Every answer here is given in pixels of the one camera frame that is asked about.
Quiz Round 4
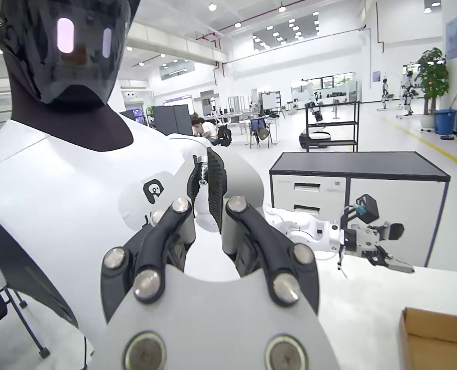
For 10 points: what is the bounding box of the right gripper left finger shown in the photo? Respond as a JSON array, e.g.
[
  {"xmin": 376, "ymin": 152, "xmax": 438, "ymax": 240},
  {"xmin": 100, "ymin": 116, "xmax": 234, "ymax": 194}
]
[{"xmin": 101, "ymin": 155, "xmax": 210, "ymax": 325}]

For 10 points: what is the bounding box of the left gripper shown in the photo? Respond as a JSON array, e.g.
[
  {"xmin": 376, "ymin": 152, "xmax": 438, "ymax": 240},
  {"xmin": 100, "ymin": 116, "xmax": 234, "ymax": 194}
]
[{"xmin": 328, "ymin": 222, "xmax": 415, "ymax": 274}]

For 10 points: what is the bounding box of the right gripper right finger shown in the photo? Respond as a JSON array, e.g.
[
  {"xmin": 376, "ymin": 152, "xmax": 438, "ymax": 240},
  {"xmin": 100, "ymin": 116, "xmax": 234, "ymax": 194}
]
[{"xmin": 207, "ymin": 147, "xmax": 320, "ymax": 319}]

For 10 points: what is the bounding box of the white cabinet with dark top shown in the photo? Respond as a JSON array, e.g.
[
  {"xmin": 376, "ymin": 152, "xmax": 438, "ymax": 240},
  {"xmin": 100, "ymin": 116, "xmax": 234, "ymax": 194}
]
[{"xmin": 269, "ymin": 151, "xmax": 451, "ymax": 269}]

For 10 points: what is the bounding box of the robot body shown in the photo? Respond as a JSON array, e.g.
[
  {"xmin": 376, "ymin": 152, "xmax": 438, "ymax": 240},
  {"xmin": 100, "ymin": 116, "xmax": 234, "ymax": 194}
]
[{"xmin": 0, "ymin": 0, "xmax": 198, "ymax": 370}]

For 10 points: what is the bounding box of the shallow cardboard box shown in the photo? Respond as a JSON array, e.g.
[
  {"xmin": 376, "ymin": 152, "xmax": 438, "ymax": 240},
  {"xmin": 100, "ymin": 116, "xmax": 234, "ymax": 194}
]
[{"xmin": 399, "ymin": 307, "xmax": 457, "ymax": 370}]

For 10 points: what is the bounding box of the black and white wheeled base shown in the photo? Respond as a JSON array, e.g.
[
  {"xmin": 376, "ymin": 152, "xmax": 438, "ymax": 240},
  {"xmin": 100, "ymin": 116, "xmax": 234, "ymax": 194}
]
[{"xmin": 298, "ymin": 130, "xmax": 331, "ymax": 151}]

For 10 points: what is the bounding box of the black backpack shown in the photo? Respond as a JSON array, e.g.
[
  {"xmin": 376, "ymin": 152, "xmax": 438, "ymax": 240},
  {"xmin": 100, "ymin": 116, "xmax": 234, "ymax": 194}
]
[{"xmin": 217, "ymin": 125, "xmax": 233, "ymax": 147}]

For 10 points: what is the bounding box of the dark partition panel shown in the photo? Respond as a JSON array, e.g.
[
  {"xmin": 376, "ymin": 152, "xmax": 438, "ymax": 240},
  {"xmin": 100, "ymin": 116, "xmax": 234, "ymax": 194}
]
[{"xmin": 151, "ymin": 104, "xmax": 191, "ymax": 137}]

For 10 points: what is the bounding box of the person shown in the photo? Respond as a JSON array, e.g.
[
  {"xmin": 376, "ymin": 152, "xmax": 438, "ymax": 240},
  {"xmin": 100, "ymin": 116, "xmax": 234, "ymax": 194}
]
[{"xmin": 192, "ymin": 117, "xmax": 218, "ymax": 145}]

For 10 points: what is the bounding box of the black metal shelf rack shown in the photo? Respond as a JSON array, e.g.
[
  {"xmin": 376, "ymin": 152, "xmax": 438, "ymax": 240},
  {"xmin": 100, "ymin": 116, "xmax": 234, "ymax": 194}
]
[{"xmin": 304, "ymin": 101, "xmax": 360, "ymax": 153}]

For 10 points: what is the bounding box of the blue bin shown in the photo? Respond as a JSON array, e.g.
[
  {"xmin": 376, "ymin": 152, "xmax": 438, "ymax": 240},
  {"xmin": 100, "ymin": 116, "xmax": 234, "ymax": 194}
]
[{"xmin": 433, "ymin": 108, "xmax": 457, "ymax": 135}]

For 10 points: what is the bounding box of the whiteboard on stand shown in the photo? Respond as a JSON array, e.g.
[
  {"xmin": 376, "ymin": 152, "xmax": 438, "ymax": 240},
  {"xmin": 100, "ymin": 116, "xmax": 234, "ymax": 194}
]
[{"xmin": 260, "ymin": 92, "xmax": 282, "ymax": 113}]

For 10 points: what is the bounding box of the potted green plant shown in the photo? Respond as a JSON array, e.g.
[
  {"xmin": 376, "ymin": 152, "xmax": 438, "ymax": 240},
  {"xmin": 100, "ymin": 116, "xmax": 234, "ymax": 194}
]
[{"xmin": 417, "ymin": 47, "xmax": 451, "ymax": 131}]

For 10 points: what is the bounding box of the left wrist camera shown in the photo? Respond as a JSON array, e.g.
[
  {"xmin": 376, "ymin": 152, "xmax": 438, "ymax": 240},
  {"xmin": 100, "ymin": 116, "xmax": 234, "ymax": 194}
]
[{"xmin": 339, "ymin": 194, "xmax": 380, "ymax": 230}]

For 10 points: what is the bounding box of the thin black cable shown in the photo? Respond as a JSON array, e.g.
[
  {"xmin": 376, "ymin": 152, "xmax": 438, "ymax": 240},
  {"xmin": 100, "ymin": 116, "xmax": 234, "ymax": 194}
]
[{"xmin": 337, "ymin": 246, "xmax": 348, "ymax": 279}]

